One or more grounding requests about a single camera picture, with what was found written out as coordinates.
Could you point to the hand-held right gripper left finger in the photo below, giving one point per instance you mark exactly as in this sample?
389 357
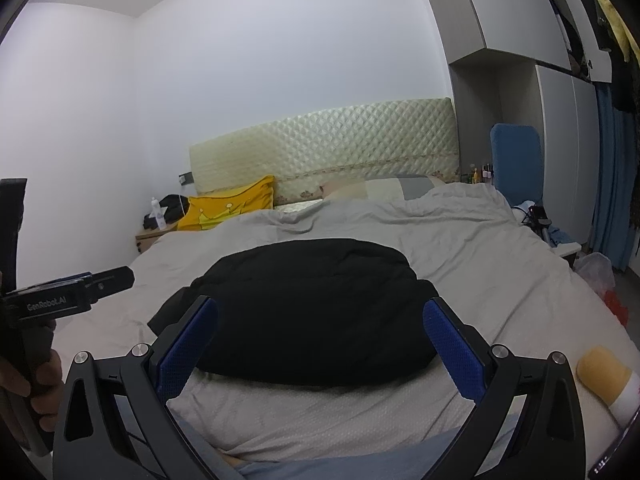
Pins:
182 350

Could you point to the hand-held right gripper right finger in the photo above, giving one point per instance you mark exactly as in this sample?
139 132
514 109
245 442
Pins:
457 355

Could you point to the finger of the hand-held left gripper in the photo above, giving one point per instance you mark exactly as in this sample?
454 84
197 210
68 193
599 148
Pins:
112 280

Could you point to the black puffer jacket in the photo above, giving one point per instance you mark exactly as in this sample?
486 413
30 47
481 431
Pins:
310 310

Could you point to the dark hanging clothes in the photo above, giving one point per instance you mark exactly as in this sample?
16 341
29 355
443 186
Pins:
627 85

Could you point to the person's left hand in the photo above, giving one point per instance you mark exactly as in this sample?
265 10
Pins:
49 385

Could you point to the wooden nightstand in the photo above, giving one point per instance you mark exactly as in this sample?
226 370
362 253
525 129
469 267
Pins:
147 240

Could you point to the white plastic bottle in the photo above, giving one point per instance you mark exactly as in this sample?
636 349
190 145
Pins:
158 215

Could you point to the black bag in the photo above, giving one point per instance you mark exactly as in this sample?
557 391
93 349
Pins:
175 207

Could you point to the bed with grey duvet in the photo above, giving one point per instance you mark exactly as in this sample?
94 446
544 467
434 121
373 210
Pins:
475 250

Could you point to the yellow crown print pillow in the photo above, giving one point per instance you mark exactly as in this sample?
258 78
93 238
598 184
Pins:
230 205

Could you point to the yellow and white plush toy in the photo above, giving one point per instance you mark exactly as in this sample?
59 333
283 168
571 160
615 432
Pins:
602 377

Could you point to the white side table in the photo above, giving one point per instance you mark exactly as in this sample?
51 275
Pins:
567 250

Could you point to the black tripod device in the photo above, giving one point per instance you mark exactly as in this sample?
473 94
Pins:
539 216

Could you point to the light blue cloth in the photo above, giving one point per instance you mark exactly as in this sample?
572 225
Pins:
523 207

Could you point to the translucent white plastic bag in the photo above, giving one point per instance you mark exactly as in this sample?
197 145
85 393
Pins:
595 270

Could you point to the red plastic bag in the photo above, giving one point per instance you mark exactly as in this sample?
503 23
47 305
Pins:
617 307

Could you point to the grey and cream patchwork pillow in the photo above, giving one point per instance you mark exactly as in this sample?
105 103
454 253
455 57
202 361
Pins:
385 187

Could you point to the row of small bottles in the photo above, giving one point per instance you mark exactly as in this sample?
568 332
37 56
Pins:
482 172

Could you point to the blue padded chair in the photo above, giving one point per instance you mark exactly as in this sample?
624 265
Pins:
517 160

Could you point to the blue curtain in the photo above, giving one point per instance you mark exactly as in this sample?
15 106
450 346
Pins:
612 180

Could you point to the cream quilted headboard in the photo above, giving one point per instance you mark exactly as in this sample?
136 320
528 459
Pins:
325 145

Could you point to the grey wardrobe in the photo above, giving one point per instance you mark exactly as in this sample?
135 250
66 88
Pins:
555 125

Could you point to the yellow hanging garment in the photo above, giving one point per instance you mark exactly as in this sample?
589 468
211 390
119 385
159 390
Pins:
617 15

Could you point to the wall socket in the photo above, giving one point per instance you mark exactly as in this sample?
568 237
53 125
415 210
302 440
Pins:
185 178

